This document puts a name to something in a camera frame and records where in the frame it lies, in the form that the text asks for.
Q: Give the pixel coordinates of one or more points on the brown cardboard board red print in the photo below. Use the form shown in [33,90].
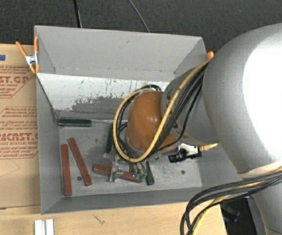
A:
[11,121]

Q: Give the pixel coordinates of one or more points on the red-brown flat block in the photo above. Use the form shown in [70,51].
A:
[80,161]
[101,169]
[66,170]

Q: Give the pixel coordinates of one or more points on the dark green flat block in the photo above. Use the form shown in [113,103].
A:
[149,176]
[74,122]

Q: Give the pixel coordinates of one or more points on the black cylinder on white bracket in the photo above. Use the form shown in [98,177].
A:
[180,156]

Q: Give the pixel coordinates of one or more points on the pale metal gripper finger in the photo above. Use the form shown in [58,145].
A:
[116,161]
[114,174]

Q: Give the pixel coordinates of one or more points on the grey metal bin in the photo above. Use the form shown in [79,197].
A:
[111,57]

